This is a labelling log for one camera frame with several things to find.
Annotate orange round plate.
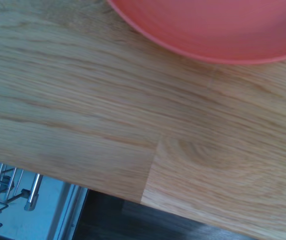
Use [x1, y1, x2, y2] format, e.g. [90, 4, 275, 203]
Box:
[107, 0, 286, 66]

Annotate metal wire dishwasher rack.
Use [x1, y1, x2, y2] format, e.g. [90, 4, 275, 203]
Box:
[0, 159, 44, 234]

